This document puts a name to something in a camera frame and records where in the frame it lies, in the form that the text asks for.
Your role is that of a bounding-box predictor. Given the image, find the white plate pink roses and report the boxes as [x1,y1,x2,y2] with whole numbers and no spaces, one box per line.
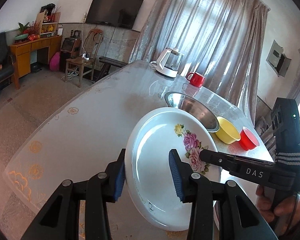
[125,107,221,231]

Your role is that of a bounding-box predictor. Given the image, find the red plastic bowl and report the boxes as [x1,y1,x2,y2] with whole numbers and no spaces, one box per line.
[239,126,260,151]

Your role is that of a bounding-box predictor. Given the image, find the yellow plastic bowl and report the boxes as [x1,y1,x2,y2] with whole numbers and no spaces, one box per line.
[216,116,241,144]

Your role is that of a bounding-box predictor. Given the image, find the large stainless steel bowl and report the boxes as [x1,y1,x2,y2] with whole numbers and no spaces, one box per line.
[164,92,220,133]

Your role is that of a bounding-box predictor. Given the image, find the person's right hand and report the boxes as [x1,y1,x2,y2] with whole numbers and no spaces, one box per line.
[256,185,300,226]

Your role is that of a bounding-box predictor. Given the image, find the red ceramic mug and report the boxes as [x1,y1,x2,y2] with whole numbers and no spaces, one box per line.
[186,72,205,88]

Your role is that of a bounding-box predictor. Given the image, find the white glass electric kettle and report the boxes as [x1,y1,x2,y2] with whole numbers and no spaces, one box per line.
[150,47,183,79]

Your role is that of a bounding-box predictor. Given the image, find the pink bag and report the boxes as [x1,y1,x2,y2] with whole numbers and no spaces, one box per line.
[49,51,60,72]

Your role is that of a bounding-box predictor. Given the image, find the wooden chair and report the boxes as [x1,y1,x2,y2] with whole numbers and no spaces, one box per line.
[65,29,103,88]

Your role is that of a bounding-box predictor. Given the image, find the grey sheer curtain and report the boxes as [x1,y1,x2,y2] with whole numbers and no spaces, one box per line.
[129,0,269,121]

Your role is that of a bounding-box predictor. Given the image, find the wooden desk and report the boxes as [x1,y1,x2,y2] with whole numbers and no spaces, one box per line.
[9,36,62,78]

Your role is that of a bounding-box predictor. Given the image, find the black armchair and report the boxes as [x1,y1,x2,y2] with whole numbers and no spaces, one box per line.
[0,32,20,90]

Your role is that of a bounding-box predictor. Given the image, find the wooden shelf with items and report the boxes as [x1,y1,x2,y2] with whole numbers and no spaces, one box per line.
[36,3,61,38]

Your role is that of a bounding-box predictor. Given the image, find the wall electrical box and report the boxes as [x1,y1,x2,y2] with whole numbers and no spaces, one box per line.
[266,40,291,77]

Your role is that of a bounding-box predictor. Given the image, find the black wall television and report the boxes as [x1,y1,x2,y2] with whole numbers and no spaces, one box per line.
[85,0,144,29]

